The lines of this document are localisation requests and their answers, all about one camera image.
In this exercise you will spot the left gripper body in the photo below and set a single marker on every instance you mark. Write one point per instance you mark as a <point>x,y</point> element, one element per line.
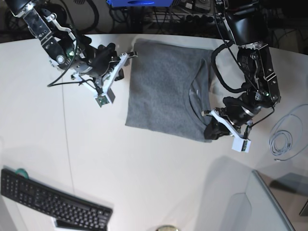
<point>238,111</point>

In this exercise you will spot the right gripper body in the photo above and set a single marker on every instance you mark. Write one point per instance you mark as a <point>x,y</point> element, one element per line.
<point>100,60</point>

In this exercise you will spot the grey t-shirt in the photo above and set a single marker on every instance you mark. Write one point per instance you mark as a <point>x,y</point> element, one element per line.
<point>169,89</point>

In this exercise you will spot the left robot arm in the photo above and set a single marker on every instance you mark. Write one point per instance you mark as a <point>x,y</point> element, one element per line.
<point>247,29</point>

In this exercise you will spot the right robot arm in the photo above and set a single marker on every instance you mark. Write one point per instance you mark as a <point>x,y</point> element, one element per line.
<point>67,47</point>

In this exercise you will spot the blue box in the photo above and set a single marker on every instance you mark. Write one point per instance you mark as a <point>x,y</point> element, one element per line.
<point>137,3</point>

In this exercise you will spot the white power strip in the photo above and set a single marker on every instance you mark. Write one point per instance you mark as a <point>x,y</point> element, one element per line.
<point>164,17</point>

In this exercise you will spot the green tape roll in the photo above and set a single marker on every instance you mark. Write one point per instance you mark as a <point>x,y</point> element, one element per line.
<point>22,172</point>

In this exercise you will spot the black keyboard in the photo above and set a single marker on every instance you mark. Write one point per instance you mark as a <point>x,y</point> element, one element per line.
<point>54,203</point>

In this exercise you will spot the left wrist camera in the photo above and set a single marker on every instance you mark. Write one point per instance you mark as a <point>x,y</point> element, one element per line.
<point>241,145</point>

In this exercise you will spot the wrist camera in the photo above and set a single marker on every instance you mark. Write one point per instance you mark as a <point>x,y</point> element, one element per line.
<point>105,98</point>
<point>241,145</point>

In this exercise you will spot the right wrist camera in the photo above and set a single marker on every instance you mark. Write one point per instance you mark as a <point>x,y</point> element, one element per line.
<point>105,98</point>

